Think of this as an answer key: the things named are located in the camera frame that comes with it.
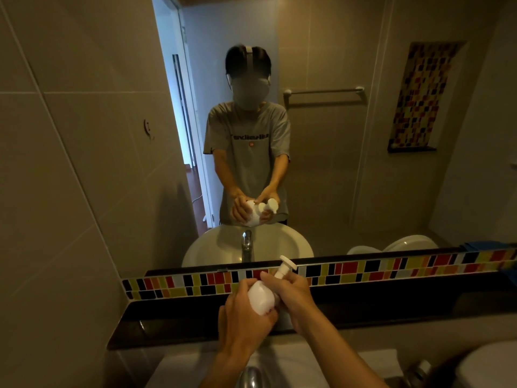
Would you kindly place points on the person's left thumb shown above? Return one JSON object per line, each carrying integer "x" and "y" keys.
{"x": 269, "y": 321}

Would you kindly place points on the person's right thumb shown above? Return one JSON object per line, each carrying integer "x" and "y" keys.
{"x": 274, "y": 290}

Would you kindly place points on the white soap pump bottle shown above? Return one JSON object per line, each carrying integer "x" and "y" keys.
{"x": 261, "y": 299}

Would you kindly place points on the person's left hand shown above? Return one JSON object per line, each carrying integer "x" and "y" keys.
{"x": 238, "y": 323}

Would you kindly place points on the small metal wall hook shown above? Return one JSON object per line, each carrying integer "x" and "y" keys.
{"x": 149, "y": 130}

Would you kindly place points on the person's left forearm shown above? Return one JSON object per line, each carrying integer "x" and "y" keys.
{"x": 228, "y": 371}

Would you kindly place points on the large wall mirror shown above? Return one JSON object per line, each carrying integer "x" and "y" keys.
{"x": 343, "y": 137}

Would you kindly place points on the chrome flush fitting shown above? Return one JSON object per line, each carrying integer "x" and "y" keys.
{"x": 420, "y": 373}

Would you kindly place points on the black stone ledge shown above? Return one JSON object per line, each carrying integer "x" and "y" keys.
{"x": 383, "y": 307}

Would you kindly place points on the white toilet tank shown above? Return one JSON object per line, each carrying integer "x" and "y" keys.
{"x": 490, "y": 365}

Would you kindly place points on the white ceramic sink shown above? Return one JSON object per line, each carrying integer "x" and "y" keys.
{"x": 307, "y": 367}

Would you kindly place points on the person's right hand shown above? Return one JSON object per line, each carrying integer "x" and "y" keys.
{"x": 297, "y": 299}

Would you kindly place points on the multicoloured mosaic tile strip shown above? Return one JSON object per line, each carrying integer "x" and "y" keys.
{"x": 363, "y": 272}

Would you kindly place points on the chrome faucet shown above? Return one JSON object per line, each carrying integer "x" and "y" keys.
{"x": 252, "y": 377}

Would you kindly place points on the person's right forearm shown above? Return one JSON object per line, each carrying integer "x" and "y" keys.
{"x": 335, "y": 355}

